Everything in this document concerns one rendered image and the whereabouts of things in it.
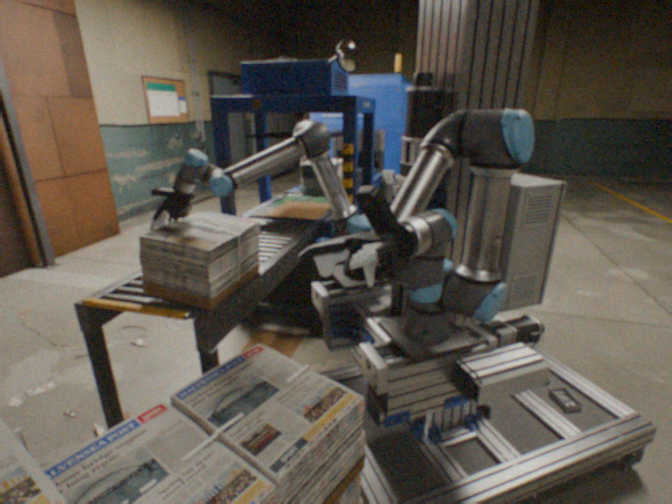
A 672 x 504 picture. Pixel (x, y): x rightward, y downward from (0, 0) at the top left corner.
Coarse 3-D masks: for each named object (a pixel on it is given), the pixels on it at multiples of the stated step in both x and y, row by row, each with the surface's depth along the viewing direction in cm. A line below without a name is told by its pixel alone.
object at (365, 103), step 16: (224, 96) 241; (240, 96) 239; (256, 96) 236; (272, 96) 233; (288, 96) 231; (304, 96) 228; (320, 96) 226; (336, 96) 224; (224, 112) 245; (240, 112) 242; (256, 112) 239; (272, 112) 237; (288, 112) 234; (304, 112) 231; (320, 112) 229; (336, 112) 226; (368, 112) 261
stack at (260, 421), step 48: (192, 384) 95; (240, 384) 95; (288, 384) 95; (336, 384) 95; (144, 432) 81; (192, 432) 81; (240, 432) 81; (288, 432) 81; (336, 432) 84; (96, 480) 70; (144, 480) 70; (192, 480) 70; (240, 480) 70; (288, 480) 73; (336, 480) 88
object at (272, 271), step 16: (320, 224) 244; (304, 240) 217; (272, 256) 187; (288, 256) 196; (272, 272) 178; (288, 272) 198; (240, 288) 153; (256, 288) 163; (272, 288) 179; (224, 304) 141; (240, 304) 151; (256, 304) 164; (208, 320) 130; (224, 320) 140; (240, 320) 152; (208, 336) 131; (224, 336) 141; (208, 352) 132
